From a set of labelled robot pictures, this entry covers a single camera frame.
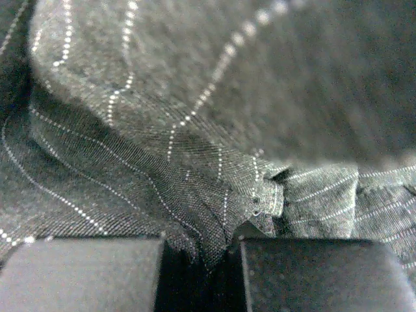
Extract dark pinstripe shirt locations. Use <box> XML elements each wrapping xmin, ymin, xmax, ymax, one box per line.
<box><xmin>1</xmin><ymin>1</ymin><xmax>415</xmax><ymax>276</ymax></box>

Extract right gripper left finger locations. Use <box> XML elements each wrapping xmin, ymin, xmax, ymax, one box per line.
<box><xmin>1</xmin><ymin>239</ymin><xmax>164</xmax><ymax>311</ymax></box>

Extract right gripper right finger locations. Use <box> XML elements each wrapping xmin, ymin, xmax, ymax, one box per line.
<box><xmin>240</xmin><ymin>239</ymin><xmax>415</xmax><ymax>311</ymax></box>

